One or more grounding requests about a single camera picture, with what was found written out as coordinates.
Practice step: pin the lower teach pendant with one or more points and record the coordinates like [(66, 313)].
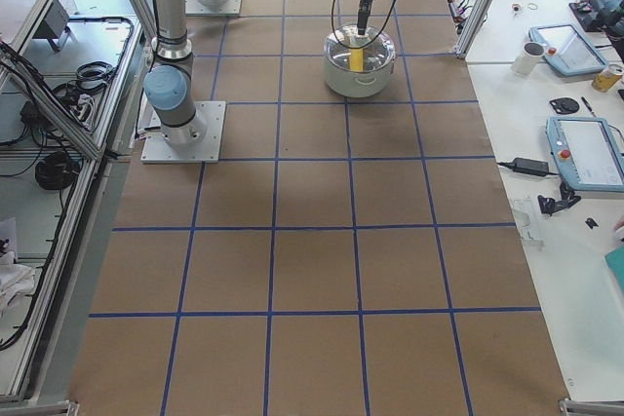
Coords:
[(586, 153)]

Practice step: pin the grey metal box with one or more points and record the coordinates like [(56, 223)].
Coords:
[(54, 26)]

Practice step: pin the black power adapter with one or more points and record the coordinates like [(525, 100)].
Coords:
[(528, 166)]

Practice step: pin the yellow drink can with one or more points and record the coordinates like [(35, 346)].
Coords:
[(607, 78)]

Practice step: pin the black round disc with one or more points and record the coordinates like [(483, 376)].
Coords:
[(564, 105)]

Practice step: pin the teach pendant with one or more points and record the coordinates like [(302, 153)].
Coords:
[(574, 53), (586, 153)]

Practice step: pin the clear plastic holder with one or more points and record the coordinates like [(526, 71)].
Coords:
[(527, 222)]

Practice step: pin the upper teach pendant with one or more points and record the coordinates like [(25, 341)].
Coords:
[(574, 53)]

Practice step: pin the yellow corn cob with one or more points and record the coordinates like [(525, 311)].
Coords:
[(356, 58)]

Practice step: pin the pale green cooking pot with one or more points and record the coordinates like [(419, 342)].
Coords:
[(379, 56)]

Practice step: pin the white mug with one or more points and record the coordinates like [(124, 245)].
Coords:
[(530, 54)]

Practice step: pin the aluminium frame post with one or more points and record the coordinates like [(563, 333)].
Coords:
[(480, 2)]

